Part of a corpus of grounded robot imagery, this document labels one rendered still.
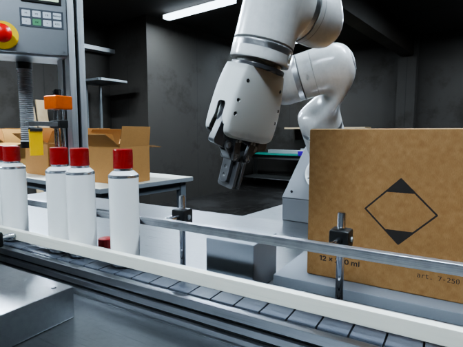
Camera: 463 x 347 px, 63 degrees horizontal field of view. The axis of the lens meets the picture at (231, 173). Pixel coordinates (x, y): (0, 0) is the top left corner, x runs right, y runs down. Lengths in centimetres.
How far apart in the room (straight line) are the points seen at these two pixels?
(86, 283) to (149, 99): 525
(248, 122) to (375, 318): 28
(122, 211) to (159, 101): 536
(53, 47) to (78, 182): 38
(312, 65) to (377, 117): 682
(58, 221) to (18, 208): 15
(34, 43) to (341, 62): 71
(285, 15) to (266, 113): 13
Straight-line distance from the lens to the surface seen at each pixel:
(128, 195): 67
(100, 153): 266
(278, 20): 52
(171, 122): 615
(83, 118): 101
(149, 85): 591
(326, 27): 58
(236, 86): 50
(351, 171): 69
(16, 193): 94
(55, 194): 80
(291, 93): 100
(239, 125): 51
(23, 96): 108
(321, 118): 106
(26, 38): 101
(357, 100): 794
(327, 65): 99
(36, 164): 342
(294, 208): 124
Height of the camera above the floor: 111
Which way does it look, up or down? 6 degrees down
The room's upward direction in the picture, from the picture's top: straight up
